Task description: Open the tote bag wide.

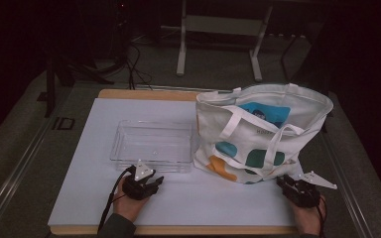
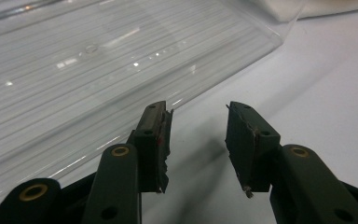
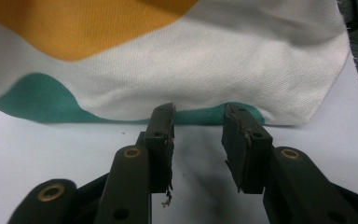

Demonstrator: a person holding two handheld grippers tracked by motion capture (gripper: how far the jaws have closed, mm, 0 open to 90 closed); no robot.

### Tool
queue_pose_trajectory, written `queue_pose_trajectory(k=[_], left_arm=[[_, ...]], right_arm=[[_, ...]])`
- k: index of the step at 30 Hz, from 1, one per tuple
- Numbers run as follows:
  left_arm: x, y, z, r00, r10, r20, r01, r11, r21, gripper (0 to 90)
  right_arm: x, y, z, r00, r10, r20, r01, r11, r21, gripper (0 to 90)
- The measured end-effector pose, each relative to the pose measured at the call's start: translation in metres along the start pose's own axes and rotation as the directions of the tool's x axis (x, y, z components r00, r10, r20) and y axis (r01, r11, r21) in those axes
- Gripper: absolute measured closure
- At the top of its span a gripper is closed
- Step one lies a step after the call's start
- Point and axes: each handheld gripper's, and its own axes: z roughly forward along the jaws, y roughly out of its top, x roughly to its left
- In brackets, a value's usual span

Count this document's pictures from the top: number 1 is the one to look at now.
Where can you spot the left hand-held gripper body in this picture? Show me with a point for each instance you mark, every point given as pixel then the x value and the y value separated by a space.
pixel 140 185

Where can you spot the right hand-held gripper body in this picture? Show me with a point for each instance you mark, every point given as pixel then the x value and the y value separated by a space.
pixel 304 195

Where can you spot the clear plastic tray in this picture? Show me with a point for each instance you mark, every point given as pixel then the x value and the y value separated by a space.
pixel 152 142

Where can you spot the white canvas tote bag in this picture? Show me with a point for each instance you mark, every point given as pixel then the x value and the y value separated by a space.
pixel 311 109

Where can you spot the person's left hand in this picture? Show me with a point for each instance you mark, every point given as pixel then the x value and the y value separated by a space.
pixel 127 206

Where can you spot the person's right hand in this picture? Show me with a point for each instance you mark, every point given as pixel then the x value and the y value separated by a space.
pixel 309 219

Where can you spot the white table mat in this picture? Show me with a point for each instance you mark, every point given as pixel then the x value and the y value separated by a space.
pixel 191 198

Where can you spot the black tripod stand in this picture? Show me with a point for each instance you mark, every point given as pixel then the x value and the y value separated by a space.
pixel 314 56

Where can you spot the black floor stand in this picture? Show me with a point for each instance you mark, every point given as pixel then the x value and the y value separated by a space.
pixel 50 89

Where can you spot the white metal stand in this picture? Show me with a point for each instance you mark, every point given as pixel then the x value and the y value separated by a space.
pixel 223 25

